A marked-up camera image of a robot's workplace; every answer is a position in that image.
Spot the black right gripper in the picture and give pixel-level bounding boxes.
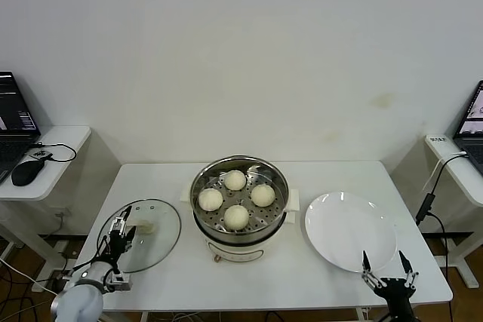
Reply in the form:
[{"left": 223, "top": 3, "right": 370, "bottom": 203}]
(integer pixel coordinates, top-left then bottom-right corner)
[{"left": 361, "top": 249, "right": 420, "bottom": 322}]

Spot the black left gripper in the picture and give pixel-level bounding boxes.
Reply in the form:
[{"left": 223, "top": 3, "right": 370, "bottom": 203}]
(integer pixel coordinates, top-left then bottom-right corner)
[{"left": 100, "top": 205, "right": 139, "bottom": 272}]

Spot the glass lid with cream handle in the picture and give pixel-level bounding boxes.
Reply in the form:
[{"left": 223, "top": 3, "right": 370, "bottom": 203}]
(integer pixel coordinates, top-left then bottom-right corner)
[{"left": 97, "top": 198, "right": 183, "bottom": 274}]

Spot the white steamed baozi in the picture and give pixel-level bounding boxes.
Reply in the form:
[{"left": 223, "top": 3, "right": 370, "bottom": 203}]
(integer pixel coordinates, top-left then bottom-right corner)
[
  {"left": 223, "top": 204, "right": 251, "bottom": 232},
  {"left": 251, "top": 183, "right": 276, "bottom": 207},
  {"left": 198, "top": 188, "right": 224, "bottom": 212},
  {"left": 224, "top": 170, "right": 248, "bottom": 191}
]

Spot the steel perforated steamer basket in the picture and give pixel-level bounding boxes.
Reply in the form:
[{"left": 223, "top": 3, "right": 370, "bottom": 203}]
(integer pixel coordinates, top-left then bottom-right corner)
[{"left": 189, "top": 155, "right": 291, "bottom": 235}]

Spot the white round plate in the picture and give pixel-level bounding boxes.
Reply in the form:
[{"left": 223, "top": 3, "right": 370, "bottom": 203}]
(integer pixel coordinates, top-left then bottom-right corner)
[{"left": 304, "top": 192, "right": 398, "bottom": 273}]

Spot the white side desk with label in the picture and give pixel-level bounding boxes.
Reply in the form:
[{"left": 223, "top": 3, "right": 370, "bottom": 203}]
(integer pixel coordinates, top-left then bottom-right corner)
[{"left": 424, "top": 135, "right": 483, "bottom": 289}]

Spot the black computer mouse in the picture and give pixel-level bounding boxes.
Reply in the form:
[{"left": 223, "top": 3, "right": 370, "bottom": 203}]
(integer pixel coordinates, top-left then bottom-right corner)
[{"left": 11, "top": 159, "right": 43, "bottom": 186}]

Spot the white electric cooker pot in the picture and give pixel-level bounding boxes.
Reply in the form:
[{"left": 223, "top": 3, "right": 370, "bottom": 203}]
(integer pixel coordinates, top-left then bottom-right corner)
[{"left": 180, "top": 182, "right": 302, "bottom": 263}]

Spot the black laptop with dark screen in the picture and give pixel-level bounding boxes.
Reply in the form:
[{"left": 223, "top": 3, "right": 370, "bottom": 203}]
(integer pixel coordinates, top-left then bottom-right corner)
[{"left": 0, "top": 70, "right": 42, "bottom": 183}]

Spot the black laptop with pale screen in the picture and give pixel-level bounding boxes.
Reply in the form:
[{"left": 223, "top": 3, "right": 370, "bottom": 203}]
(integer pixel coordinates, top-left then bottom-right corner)
[{"left": 452, "top": 80, "right": 483, "bottom": 174}]

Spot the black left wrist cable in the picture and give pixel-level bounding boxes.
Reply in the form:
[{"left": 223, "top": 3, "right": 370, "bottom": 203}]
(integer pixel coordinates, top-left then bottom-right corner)
[{"left": 73, "top": 237, "right": 110, "bottom": 276}]

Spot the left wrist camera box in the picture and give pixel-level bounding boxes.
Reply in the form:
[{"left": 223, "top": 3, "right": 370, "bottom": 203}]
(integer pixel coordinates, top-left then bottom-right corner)
[{"left": 106, "top": 269, "right": 133, "bottom": 293}]

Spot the white wall outlet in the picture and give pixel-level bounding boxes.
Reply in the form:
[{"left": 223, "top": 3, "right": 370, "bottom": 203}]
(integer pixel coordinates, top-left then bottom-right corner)
[{"left": 50, "top": 204, "right": 72, "bottom": 221}]

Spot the black cable with adapter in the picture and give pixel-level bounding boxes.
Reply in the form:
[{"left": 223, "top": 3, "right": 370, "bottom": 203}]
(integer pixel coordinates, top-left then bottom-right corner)
[{"left": 414, "top": 152, "right": 471, "bottom": 274}]

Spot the thin black looped cable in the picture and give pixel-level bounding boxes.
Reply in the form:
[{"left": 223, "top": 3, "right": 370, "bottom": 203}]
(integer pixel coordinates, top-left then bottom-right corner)
[{"left": 33, "top": 142, "right": 78, "bottom": 164}]

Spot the white flat cable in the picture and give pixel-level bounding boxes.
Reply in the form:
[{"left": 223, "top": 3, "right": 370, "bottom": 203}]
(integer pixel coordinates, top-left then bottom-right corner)
[{"left": 422, "top": 151, "right": 468, "bottom": 192}]

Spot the white floor cable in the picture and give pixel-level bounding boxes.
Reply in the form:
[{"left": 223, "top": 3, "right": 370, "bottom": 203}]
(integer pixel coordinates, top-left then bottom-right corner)
[{"left": 0, "top": 256, "right": 61, "bottom": 296}]

